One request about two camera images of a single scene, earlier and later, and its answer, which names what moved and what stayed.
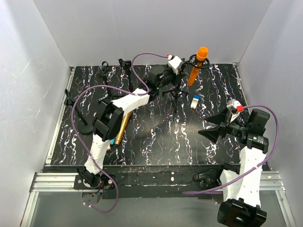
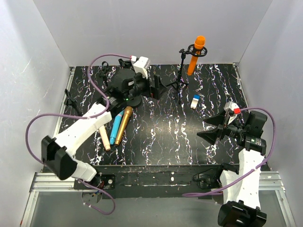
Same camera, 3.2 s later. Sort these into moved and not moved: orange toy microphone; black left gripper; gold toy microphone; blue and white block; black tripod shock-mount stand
Moved: orange toy microphone; black left gripper; black tripod shock-mount stand
Not moved: gold toy microphone; blue and white block
